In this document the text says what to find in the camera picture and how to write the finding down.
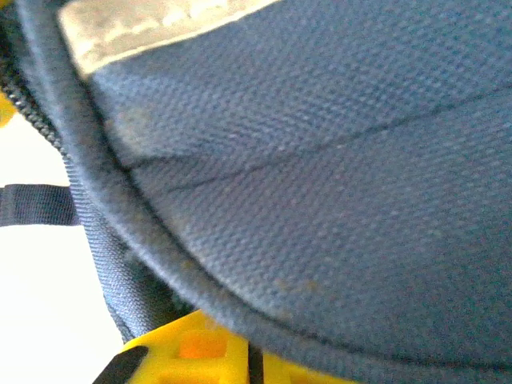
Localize navy blue backpack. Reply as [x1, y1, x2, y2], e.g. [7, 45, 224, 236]
[0, 0, 512, 384]

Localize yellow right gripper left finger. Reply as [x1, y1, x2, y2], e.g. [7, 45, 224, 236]
[91, 310, 252, 384]

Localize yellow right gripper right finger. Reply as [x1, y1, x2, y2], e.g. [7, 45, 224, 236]
[262, 350, 361, 384]

